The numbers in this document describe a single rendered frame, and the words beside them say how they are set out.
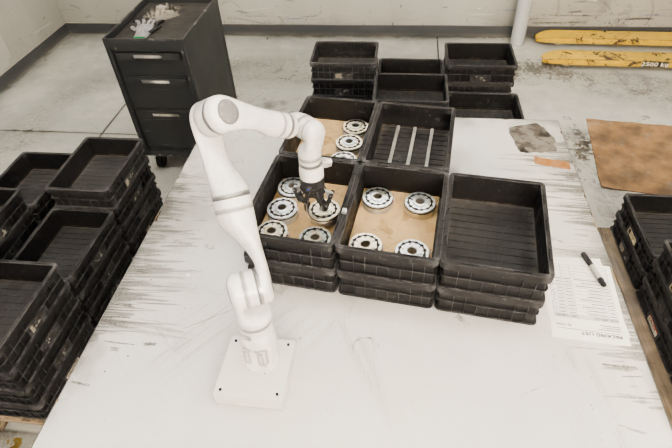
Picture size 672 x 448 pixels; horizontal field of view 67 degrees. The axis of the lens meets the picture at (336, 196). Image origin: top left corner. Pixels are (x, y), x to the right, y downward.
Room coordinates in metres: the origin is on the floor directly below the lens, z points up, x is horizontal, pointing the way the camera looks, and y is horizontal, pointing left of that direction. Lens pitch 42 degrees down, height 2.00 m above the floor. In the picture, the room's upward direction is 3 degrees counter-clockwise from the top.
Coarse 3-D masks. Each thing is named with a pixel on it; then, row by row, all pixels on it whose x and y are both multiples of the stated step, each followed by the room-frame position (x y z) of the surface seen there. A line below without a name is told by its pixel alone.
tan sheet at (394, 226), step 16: (400, 192) 1.31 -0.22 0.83; (400, 208) 1.23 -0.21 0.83; (368, 224) 1.16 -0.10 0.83; (384, 224) 1.16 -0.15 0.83; (400, 224) 1.15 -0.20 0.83; (416, 224) 1.15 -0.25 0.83; (432, 224) 1.14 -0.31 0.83; (384, 240) 1.09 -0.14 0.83; (400, 240) 1.08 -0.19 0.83; (432, 240) 1.07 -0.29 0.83
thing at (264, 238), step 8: (336, 160) 1.38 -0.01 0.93; (272, 168) 1.36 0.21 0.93; (352, 176) 1.29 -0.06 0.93; (264, 184) 1.27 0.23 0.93; (352, 184) 1.25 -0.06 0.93; (256, 200) 1.20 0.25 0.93; (344, 200) 1.17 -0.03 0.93; (336, 224) 1.07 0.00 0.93; (336, 232) 1.04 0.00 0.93; (264, 240) 1.03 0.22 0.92; (272, 240) 1.03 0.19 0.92; (280, 240) 1.02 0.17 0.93; (288, 240) 1.02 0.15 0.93; (296, 240) 1.01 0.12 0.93; (304, 240) 1.01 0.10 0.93; (304, 248) 1.00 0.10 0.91; (312, 248) 1.00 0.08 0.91; (320, 248) 0.99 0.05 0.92; (328, 248) 0.98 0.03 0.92
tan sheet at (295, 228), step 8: (328, 184) 1.37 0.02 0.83; (336, 192) 1.33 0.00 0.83; (344, 192) 1.33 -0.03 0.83; (312, 200) 1.29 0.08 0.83; (336, 200) 1.29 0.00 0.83; (304, 216) 1.22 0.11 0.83; (288, 224) 1.18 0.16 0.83; (296, 224) 1.18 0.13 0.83; (304, 224) 1.18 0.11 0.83; (312, 224) 1.18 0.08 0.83; (296, 232) 1.14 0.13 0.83
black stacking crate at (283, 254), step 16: (288, 160) 1.42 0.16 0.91; (272, 176) 1.34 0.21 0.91; (288, 176) 1.42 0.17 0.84; (336, 176) 1.37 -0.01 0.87; (272, 192) 1.32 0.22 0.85; (256, 208) 1.19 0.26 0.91; (272, 256) 1.04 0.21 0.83; (288, 256) 1.03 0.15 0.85; (304, 256) 1.02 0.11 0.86; (320, 256) 1.00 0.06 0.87; (336, 256) 1.04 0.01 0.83
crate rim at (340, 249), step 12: (360, 168) 1.33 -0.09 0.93; (384, 168) 1.33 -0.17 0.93; (396, 168) 1.32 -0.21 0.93; (408, 168) 1.31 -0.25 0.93; (444, 180) 1.24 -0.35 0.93; (444, 192) 1.20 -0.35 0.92; (348, 204) 1.15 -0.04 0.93; (444, 204) 1.13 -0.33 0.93; (348, 216) 1.11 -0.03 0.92; (444, 216) 1.08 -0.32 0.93; (336, 240) 1.00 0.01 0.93; (348, 252) 0.97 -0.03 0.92; (360, 252) 0.96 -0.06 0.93; (372, 252) 0.95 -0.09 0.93; (384, 252) 0.95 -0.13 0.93; (420, 264) 0.91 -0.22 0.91; (432, 264) 0.90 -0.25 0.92
